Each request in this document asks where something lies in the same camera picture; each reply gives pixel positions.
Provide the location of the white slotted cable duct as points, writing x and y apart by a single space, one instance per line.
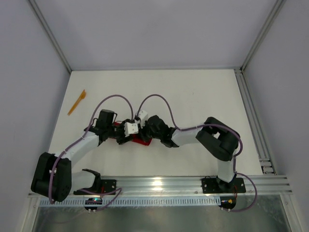
135 201

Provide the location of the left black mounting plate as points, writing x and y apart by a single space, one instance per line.
108 186

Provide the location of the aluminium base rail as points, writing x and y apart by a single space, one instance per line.
159 186

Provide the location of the right aluminium frame post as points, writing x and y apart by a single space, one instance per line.
271 17

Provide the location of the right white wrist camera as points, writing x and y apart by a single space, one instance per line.
141 117

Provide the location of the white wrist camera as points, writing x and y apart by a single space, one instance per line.
130 128
141 117

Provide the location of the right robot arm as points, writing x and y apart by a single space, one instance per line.
220 140

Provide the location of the left aluminium frame post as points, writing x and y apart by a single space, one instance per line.
47 30

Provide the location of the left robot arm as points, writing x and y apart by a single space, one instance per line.
53 177

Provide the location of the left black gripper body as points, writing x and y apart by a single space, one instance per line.
121 135

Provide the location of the aluminium frame post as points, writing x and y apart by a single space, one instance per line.
47 30
271 17

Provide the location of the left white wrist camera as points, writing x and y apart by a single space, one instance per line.
130 128

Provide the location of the black mounting plate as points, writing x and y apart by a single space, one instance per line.
108 186
213 185

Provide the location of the red cloth napkin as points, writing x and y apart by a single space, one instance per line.
138 140

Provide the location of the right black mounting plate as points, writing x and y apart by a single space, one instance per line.
213 185

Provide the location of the orange plastic fork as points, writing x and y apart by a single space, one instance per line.
80 98

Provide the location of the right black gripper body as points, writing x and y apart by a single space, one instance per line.
146 130

